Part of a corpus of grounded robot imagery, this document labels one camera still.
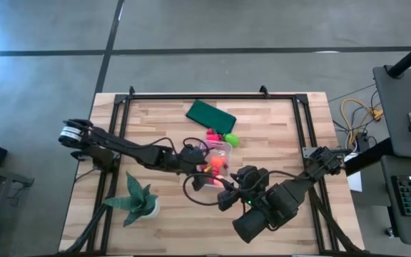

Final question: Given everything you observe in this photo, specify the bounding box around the grey keyboard desk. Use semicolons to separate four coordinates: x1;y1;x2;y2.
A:
380;155;411;248

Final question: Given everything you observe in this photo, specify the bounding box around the potted snake plant white pot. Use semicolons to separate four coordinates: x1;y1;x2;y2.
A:
103;171;161;228

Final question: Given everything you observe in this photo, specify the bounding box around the white paper sheet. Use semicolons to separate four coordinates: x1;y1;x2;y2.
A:
344;153;364;193

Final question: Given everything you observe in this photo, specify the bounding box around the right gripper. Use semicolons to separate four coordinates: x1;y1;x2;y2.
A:
216;164;271;212

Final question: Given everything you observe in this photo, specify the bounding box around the orange toy orange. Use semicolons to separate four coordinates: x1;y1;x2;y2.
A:
210;156;225;171

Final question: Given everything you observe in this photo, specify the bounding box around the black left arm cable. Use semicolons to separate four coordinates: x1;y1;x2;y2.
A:
156;136;210;155

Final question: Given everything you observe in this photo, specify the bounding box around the black desk support bar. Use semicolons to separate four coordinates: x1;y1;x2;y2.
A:
344;138;394;177

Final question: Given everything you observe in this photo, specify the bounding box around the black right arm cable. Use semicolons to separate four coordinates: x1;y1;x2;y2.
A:
182;170;300;207

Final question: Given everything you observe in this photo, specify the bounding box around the folded green cloth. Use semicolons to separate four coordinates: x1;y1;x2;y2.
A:
186;99;238;136

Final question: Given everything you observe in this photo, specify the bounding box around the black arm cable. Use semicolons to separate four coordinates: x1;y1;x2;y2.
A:
156;136;210;155
182;170;300;207

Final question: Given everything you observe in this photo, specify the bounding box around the yellow cable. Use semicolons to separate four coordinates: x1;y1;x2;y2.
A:
340;98;385;147

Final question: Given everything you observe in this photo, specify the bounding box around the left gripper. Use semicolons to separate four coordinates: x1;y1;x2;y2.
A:
176;145;208;192

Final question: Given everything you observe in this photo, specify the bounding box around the black aluminium table frame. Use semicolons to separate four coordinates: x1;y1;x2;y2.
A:
58;85;367;256

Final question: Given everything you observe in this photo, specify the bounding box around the clear plastic tupperware container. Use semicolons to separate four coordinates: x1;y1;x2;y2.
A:
198;139;234;188

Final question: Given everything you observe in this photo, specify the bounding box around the black round pole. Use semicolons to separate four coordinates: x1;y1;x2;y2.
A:
386;33;411;79

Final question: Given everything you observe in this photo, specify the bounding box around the green toy fruit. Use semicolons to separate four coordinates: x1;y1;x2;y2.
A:
223;133;240;148

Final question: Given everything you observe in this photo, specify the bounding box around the grey side table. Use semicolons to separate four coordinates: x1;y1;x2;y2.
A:
372;65;411;160

